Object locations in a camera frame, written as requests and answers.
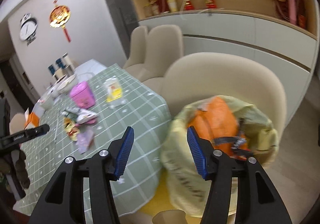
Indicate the gold yellow snack wrapper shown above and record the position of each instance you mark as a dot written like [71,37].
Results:
[71,129]

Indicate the red figurine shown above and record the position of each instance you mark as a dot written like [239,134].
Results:
[188,5]
[210,4]

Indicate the beige chair near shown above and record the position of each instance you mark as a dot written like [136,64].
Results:
[200,76]

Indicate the wooden shelf cabinet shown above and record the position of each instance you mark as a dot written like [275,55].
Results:
[251,29]

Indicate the panda wall clock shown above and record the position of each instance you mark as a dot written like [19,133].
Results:
[28,28]

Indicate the beige chair far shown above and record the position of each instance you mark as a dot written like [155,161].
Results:
[137,47]

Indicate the purple translucent wrapper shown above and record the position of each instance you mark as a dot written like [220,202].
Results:
[84,140]

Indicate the dark red bag on shelf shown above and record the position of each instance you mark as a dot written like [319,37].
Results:
[159,7]

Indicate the left red figurine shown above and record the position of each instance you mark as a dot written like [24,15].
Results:
[188,5]

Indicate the white yellow toy container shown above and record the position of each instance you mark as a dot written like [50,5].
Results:
[115,95]

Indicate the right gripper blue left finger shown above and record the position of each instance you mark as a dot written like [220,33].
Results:
[124,152]

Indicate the large white bowl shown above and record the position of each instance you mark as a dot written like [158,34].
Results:
[66,86]

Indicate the white paper cup on shelf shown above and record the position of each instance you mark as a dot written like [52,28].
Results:
[172,4]

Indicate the beige chair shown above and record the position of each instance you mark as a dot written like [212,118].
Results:
[200,76]
[137,47]
[164,45]

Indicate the beige chair middle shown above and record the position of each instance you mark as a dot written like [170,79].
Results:
[164,45]

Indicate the orange white box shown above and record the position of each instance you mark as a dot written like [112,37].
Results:
[32,119]

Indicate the red gift bag decoration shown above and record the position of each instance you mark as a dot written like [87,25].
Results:
[292,11]

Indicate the pink plastic box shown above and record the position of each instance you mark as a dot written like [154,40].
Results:
[82,95]

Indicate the yellow seat cushion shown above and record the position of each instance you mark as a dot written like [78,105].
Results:
[160,202]

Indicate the right red figurine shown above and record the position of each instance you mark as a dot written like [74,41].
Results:
[210,4]

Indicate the orange plastic bag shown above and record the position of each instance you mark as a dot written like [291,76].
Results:
[215,122]

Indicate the green snack bag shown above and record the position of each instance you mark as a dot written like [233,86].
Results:
[80,115]

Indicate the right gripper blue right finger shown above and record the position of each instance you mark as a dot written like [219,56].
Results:
[198,151]

